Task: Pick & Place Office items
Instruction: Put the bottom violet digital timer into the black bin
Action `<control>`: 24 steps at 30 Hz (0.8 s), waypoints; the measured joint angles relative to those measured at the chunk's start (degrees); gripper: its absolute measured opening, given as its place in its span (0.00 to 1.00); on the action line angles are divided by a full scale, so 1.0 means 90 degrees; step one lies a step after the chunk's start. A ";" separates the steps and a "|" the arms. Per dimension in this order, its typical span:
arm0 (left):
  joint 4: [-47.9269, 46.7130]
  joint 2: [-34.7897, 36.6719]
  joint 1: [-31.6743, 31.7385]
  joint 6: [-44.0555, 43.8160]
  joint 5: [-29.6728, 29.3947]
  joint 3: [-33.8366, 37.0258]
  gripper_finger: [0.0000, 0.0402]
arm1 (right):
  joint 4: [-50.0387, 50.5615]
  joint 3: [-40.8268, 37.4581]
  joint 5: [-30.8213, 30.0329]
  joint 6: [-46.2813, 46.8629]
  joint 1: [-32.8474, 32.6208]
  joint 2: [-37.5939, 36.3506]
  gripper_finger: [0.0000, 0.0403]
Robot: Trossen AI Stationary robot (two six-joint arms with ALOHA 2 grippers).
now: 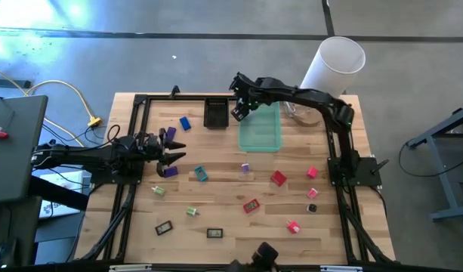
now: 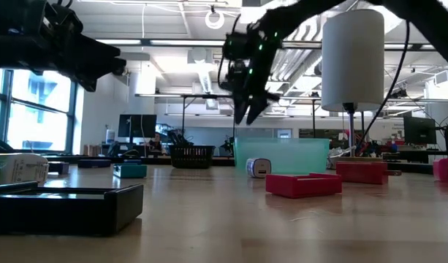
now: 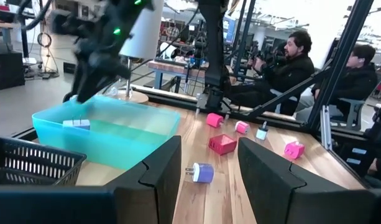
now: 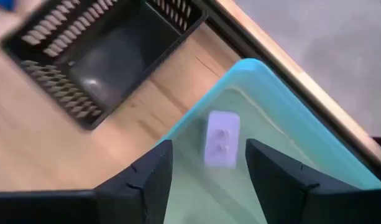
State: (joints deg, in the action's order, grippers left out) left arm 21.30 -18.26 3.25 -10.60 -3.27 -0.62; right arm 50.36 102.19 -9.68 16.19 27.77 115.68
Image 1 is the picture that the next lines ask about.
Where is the yellow extension cable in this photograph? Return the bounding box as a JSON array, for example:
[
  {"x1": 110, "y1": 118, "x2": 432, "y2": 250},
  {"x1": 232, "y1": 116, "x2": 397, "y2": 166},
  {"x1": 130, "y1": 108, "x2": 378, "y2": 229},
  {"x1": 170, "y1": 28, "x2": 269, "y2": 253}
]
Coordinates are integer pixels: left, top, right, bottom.
[{"x1": 0, "y1": 63, "x2": 103, "y2": 152}]

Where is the black desk crossbar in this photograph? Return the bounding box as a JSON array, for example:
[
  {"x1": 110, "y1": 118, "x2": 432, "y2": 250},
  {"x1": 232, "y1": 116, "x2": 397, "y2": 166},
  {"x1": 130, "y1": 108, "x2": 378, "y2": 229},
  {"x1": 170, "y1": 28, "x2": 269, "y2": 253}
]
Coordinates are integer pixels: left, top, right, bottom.
[{"x1": 26, "y1": 175, "x2": 90, "y2": 212}]

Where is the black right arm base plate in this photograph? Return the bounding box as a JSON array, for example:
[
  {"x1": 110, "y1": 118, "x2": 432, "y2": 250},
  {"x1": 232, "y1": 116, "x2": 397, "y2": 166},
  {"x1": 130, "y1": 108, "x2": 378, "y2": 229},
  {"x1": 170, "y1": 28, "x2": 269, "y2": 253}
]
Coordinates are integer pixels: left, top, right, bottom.
[{"x1": 327, "y1": 156, "x2": 383, "y2": 187}]

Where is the teal translucent plastic bin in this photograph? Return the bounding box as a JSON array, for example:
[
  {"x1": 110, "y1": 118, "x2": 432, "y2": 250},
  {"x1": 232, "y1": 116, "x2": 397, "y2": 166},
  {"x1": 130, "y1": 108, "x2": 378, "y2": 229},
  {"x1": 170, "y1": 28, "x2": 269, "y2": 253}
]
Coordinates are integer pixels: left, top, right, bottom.
[{"x1": 238, "y1": 100, "x2": 283, "y2": 153}]

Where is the teal pencil sharpener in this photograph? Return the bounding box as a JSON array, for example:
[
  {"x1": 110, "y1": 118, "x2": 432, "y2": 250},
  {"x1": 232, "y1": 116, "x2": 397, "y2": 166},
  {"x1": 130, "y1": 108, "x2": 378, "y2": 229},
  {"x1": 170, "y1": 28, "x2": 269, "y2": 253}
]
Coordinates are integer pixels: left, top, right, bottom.
[{"x1": 193, "y1": 165, "x2": 209, "y2": 183}]

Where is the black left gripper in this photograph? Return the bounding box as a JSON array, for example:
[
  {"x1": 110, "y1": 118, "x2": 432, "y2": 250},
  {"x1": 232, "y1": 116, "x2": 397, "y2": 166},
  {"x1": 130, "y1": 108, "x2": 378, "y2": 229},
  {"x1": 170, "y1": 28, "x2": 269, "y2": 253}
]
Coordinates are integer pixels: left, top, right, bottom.
[{"x1": 140, "y1": 127, "x2": 187, "y2": 178}]

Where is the black floor bar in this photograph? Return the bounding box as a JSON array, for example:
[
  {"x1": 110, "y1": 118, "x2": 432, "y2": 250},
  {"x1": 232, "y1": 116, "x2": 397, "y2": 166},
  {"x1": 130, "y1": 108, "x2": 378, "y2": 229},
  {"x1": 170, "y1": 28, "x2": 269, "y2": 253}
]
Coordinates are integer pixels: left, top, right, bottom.
[{"x1": 0, "y1": 78, "x2": 32, "y2": 90}]

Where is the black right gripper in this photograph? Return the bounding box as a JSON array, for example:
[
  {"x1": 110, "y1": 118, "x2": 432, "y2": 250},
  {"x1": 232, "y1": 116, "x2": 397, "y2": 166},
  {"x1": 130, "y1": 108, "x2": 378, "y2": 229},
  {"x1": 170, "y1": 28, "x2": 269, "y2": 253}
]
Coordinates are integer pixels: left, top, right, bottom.
[{"x1": 229, "y1": 72, "x2": 263, "y2": 122}]

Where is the dark grey desk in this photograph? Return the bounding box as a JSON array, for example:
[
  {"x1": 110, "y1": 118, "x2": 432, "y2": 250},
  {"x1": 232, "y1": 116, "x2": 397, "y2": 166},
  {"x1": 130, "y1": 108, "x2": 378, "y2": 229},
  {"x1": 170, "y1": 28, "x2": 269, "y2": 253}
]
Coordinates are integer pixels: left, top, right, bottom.
[{"x1": 0, "y1": 94, "x2": 49, "y2": 206}]

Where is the black clamp lever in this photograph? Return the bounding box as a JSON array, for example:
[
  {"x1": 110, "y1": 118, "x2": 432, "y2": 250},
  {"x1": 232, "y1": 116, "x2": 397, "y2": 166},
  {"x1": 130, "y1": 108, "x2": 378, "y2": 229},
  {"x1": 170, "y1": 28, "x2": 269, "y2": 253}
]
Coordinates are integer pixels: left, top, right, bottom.
[{"x1": 369, "y1": 159, "x2": 390, "y2": 175}]

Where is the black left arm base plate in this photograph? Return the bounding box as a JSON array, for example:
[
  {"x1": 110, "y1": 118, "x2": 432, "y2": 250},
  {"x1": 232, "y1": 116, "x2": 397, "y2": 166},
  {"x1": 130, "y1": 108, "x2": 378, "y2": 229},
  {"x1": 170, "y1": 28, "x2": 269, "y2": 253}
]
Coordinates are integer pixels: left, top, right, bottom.
[{"x1": 82, "y1": 165, "x2": 144, "y2": 185}]

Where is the red digital clock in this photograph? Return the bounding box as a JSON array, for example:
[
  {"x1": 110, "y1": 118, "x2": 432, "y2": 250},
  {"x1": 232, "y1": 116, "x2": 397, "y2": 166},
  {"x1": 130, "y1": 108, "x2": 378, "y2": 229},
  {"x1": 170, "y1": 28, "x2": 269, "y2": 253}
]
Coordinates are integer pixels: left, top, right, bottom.
[{"x1": 242, "y1": 198, "x2": 261, "y2": 215}]

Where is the black mesh basket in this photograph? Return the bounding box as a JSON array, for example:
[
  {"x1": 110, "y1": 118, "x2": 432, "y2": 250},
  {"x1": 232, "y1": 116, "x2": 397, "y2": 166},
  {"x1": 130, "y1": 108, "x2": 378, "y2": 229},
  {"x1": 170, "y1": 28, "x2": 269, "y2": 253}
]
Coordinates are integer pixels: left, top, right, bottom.
[{"x1": 202, "y1": 97, "x2": 230, "y2": 131}]

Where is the black aluminium table frame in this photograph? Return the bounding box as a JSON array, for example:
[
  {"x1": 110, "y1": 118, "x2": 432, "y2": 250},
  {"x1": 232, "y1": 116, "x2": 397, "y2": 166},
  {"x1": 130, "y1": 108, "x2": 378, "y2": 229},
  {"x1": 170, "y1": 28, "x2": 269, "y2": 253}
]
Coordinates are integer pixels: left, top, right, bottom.
[{"x1": 75, "y1": 93, "x2": 397, "y2": 272}]

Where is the red box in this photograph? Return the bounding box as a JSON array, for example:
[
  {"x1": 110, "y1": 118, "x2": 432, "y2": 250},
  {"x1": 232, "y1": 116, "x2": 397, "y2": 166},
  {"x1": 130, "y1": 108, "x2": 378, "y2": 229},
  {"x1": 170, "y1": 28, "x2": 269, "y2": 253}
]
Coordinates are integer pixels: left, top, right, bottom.
[{"x1": 270, "y1": 170, "x2": 289, "y2": 187}]

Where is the black bulky object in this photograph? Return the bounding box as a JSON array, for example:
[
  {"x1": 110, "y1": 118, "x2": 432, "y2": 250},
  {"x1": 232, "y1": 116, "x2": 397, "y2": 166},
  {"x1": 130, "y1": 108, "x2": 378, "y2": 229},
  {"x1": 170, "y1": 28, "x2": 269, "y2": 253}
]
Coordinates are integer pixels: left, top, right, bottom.
[{"x1": 225, "y1": 241, "x2": 281, "y2": 272}]

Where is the white table lamp wooden base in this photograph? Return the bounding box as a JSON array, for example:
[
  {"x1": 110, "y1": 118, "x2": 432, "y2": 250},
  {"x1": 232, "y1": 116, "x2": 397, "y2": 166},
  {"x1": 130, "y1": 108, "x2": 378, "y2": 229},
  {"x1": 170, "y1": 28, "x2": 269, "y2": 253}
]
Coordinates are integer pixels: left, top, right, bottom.
[{"x1": 286, "y1": 36, "x2": 367, "y2": 128}]

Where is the black power cable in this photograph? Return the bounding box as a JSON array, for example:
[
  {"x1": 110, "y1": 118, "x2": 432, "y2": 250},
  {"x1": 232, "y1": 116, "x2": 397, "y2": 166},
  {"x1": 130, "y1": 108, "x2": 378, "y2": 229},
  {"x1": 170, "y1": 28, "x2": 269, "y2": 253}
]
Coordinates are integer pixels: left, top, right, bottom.
[{"x1": 40, "y1": 122, "x2": 103, "y2": 152}]

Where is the black floor cable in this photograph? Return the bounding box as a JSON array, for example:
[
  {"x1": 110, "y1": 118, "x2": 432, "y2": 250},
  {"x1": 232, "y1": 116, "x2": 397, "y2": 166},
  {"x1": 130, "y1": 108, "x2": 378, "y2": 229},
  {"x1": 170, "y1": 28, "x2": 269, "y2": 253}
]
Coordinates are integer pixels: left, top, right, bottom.
[{"x1": 398, "y1": 141, "x2": 463, "y2": 178}]

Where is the blue grey metal table frame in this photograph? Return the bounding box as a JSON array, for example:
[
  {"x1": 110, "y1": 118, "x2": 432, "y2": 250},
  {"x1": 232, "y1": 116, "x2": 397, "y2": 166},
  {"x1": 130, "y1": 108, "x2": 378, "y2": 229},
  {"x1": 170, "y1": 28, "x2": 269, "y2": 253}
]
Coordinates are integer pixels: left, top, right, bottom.
[{"x1": 406, "y1": 104, "x2": 463, "y2": 223}]

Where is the black computer mouse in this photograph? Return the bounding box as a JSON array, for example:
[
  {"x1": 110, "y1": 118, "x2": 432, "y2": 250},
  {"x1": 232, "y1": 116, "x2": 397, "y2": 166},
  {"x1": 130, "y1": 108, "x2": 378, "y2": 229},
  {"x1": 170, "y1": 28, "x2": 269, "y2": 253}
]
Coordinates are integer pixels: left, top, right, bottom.
[{"x1": 0, "y1": 236, "x2": 17, "y2": 267}]

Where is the white frame bracket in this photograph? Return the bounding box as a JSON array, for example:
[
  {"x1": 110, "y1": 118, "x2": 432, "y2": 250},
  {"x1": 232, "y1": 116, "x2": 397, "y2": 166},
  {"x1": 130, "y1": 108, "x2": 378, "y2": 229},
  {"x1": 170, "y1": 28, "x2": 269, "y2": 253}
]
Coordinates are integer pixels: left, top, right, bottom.
[
  {"x1": 320, "y1": 265, "x2": 363, "y2": 272},
  {"x1": 109, "y1": 264, "x2": 153, "y2": 272}
]

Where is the white box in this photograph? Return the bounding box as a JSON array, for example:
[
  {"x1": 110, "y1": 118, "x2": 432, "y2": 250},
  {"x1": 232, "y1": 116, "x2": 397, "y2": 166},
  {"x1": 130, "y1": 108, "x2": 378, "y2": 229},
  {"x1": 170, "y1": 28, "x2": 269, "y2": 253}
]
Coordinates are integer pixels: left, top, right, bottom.
[{"x1": 38, "y1": 169, "x2": 91, "y2": 221}]

